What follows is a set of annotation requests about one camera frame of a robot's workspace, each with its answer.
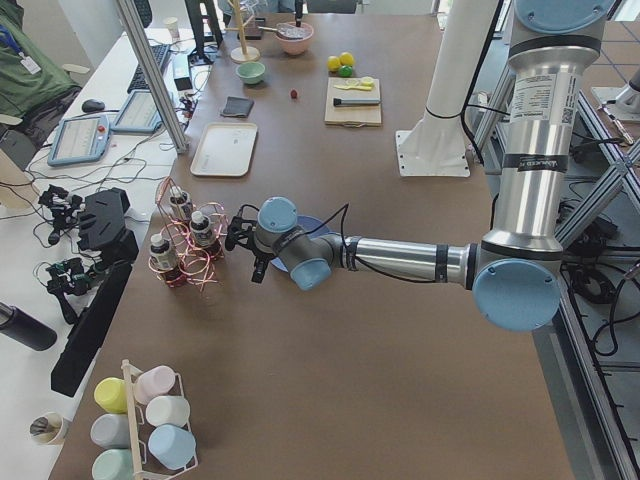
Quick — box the green bowl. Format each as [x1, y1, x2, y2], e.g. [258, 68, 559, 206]
[236, 61, 266, 85]

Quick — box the pink bowl with ice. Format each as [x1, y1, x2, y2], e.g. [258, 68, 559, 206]
[276, 22, 314, 56]

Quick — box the dark tea bottle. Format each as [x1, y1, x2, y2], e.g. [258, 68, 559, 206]
[190, 210, 220, 258]
[149, 233, 183, 287]
[169, 185, 193, 222]

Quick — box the copper wire bottle rack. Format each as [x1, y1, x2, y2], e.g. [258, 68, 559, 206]
[148, 177, 228, 292]

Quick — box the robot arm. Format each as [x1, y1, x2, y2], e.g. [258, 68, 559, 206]
[248, 1, 612, 331]

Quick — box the steel muddler black cap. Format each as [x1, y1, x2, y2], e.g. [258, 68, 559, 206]
[332, 97, 381, 108]

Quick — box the grey cup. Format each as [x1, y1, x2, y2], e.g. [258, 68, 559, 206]
[90, 413, 130, 449]

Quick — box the yellow lemon near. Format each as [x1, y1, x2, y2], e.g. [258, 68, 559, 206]
[326, 56, 342, 72]

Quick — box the yellow plastic knife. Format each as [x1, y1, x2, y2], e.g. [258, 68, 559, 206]
[333, 83, 374, 92]

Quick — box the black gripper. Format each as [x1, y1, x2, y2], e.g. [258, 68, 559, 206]
[249, 235, 273, 283]

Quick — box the black thermos bottle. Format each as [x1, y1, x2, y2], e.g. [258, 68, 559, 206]
[1, 303, 57, 351]

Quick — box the dark tea bottle middle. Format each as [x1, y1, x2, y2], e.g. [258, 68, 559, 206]
[190, 210, 220, 258]

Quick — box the wooden cutting board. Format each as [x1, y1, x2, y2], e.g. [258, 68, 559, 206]
[324, 77, 382, 127]

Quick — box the teach pendant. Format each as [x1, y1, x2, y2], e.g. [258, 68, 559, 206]
[111, 90, 161, 135]
[47, 115, 110, 167]

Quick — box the yellow cup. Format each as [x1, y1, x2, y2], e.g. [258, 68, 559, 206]
[94, 377, 127, 414]

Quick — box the teach pendant near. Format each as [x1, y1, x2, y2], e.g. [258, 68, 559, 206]
[47, 115, 110, 167]

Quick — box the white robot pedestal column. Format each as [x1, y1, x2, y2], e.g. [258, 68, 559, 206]
[396, 0, 502, 177]

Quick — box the wooden cup tree stand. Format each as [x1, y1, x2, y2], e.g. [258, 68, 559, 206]
[228, 0, 261, 64]

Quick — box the green lime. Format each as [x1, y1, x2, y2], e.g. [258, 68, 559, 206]
[338, 65, 353, 78]

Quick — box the pink cup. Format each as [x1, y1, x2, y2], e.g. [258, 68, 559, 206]
[133, 365, 176, 405]

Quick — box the grey folded cloth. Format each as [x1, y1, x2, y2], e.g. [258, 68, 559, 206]
[220, 96, 254, 118]

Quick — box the dark tea bottle front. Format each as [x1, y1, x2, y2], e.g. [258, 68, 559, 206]
[149, 233, 183, 287]

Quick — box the dark tea bottle back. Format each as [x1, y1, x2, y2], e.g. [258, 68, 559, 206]
[169, 185, 193, 222]

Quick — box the blue cup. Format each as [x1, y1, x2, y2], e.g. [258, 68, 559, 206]
[148, 424, 196, 470]

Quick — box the blue plate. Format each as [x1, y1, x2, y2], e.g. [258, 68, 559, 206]
[271, 215, 331, 273]

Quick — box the black keyboard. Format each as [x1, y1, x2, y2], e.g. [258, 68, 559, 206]
[126, 43, 173, 95]

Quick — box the white cup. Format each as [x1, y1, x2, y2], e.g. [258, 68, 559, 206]
[146, 395, 191, 427]

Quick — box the teach pendant far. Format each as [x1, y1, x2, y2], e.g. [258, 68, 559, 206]
[111, 90, 161, 135]

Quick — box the cream rabbit tray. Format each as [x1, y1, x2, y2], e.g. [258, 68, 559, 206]
[190, 122, 258, 178]

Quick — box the mint cup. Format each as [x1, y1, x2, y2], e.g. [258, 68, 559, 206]
[91, 449, 134, 480]

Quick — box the aluminium frame post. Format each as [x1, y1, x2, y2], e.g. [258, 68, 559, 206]
[115, 0, 188, 154]

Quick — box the black computer mouse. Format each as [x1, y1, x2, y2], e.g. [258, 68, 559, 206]
[81, 99, 105, 113]

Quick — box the paper cup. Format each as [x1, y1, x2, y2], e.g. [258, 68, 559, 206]
[163, 17, 181, 42]

